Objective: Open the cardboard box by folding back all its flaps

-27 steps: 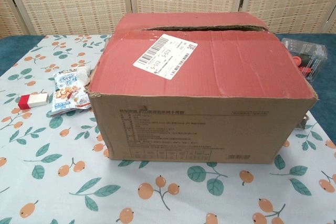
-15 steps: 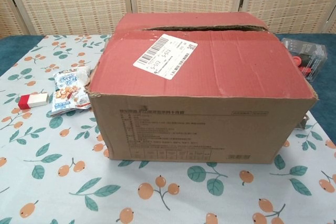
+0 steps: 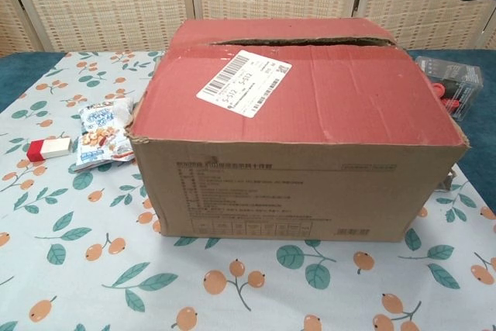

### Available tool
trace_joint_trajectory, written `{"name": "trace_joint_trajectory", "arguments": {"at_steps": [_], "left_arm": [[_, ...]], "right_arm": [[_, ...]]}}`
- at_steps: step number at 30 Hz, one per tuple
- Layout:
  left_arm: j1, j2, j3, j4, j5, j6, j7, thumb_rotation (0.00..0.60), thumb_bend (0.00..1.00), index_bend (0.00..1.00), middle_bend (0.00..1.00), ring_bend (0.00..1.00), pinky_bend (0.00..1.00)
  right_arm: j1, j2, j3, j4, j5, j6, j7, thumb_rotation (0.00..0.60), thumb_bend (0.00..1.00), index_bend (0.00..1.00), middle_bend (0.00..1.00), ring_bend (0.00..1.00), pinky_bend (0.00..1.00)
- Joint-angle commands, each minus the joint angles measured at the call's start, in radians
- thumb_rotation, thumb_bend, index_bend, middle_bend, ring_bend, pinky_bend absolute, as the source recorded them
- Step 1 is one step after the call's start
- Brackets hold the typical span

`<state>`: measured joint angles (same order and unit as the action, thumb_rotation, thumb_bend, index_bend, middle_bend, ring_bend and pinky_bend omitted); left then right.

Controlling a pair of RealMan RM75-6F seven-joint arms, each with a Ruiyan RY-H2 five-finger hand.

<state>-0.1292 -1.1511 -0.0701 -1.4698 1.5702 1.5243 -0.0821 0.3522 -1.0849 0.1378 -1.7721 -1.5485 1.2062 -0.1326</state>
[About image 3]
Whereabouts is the cardboard box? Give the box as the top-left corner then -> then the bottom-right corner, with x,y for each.
124,16 -> 472,242

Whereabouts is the white blue snack packet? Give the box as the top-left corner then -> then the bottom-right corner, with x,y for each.
73,98 -> 136,171

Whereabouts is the floral fruit print tablecloth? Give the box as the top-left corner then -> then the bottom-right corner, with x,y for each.
0,50 -> 496,331

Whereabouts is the clear plastic bag item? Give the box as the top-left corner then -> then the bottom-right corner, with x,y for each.
415,55 -> 484,122

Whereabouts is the small red white box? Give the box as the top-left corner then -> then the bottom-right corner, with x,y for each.
27,136 -> 73,162

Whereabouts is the woven bamboo folding screen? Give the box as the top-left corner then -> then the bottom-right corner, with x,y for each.
0,0 -> 496,53

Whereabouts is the white shipping label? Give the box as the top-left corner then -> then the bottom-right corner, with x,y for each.
196,50 -> 292,118

